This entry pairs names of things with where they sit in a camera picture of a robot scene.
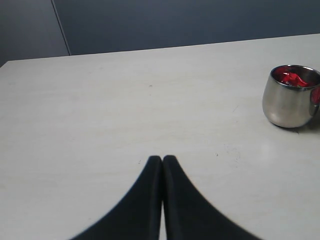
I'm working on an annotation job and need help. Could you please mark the red candies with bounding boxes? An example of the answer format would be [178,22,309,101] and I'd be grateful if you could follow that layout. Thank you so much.
[278,72,309,88]

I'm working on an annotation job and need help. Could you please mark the stainless steel cup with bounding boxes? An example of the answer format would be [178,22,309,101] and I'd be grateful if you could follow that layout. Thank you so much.
[262,64,320,128]

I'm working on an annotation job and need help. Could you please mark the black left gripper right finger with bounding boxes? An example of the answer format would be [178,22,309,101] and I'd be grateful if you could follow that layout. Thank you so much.
[162,155,259,240]

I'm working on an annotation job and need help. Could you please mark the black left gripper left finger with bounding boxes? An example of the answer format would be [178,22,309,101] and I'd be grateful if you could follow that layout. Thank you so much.
[73,155,163,240]

